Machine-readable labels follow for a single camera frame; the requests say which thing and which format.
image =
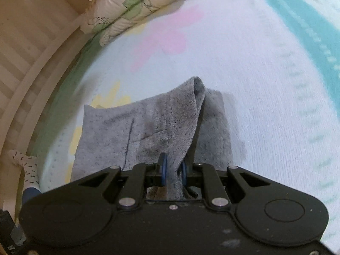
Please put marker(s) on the white patterned sock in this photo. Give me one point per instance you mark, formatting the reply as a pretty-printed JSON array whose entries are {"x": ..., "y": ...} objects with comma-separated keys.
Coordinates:
[{"x": 29, "y": 166}]

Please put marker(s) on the grey speckled pants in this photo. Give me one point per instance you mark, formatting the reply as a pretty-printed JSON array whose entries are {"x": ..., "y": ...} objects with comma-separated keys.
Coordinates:
[{"x": 188, "y": 124}]

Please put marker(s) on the pastel patterned bed sheet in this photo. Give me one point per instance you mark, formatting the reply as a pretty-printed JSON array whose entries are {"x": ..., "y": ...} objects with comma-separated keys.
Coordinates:
[{"x": 275, "y": 62}]

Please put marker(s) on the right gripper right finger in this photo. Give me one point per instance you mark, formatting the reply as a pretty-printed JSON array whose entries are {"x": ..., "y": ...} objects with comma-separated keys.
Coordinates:
[{"x": 191, "y": 174}]

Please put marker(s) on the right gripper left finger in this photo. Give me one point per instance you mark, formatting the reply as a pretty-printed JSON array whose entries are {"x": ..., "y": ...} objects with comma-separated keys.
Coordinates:
[{"x": 156, "y": 173}]

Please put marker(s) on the blue trouser leg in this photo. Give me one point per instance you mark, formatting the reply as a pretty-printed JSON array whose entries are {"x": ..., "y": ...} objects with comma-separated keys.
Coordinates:
[{"x": 29, "y": 199}]

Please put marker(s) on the leaf print pillow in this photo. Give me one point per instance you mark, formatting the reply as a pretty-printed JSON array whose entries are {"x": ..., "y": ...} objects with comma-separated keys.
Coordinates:
[{"x": 110, "y": 18}]

